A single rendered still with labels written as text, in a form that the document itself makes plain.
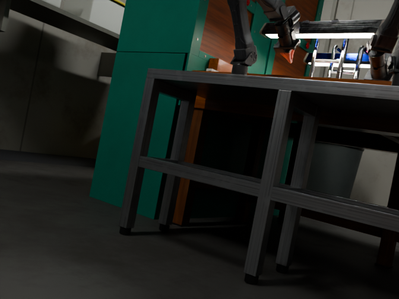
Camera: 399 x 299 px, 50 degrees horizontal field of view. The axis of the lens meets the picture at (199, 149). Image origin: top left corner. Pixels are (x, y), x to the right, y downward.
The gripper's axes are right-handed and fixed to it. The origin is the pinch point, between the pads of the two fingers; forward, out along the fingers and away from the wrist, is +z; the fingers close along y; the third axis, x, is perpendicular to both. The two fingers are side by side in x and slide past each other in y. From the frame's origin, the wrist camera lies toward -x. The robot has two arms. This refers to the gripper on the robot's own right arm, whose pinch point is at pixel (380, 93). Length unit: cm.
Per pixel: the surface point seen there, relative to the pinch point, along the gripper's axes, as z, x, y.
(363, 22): -13.8, -32.3, 16.5
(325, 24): -13.8, -32.1, 34.6
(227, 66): -6, -6, 79
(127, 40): -29, 5, 132
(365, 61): 30, -64, 31
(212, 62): -12, 0, 83
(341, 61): 8.0, -32.3, 30.2
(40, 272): -39, 133, 42
